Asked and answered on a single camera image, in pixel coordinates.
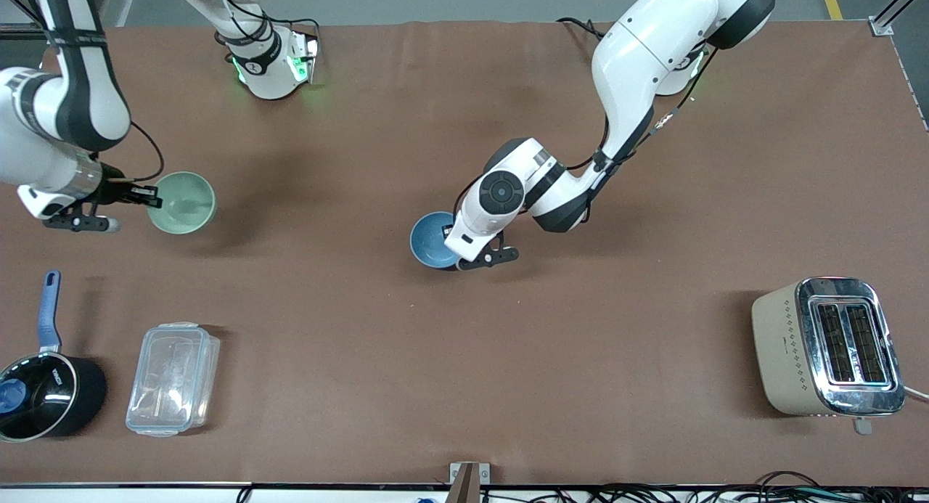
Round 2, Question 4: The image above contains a blue bowl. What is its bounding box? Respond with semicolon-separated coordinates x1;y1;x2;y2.
409;210;472;270

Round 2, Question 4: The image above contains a green bowl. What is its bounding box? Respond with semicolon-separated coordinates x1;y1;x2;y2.
147;171;217;236

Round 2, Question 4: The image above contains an arm base connector plate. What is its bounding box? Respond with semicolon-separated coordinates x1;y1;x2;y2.
288;31;321;85

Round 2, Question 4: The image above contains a brown table cover sheet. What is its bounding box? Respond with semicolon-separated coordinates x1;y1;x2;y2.
0;18;929;487

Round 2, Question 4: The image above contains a clear plastic food container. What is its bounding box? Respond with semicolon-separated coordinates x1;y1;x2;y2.
125;322;221;438

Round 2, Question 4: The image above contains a glass lid blue knob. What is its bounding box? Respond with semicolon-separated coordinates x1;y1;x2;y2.
0;352;78;441

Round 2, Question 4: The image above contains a cream and chrome toaster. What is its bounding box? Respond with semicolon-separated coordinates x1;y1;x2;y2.
751;276;908;436

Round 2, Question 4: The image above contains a black saucepan blue handle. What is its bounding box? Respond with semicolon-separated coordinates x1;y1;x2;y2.
0;270;109;443

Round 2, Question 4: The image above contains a black arm base cable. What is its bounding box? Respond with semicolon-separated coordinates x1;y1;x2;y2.
210;0;322;50
555;16;607;41

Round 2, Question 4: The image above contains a metal mounting bracket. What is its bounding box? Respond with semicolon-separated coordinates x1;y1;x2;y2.
449;461;491;503

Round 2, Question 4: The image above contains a black cable tangle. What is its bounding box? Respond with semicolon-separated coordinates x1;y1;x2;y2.
479;483;929;503

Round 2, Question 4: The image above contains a black cable loop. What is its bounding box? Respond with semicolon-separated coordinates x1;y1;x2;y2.
755;470;824;491

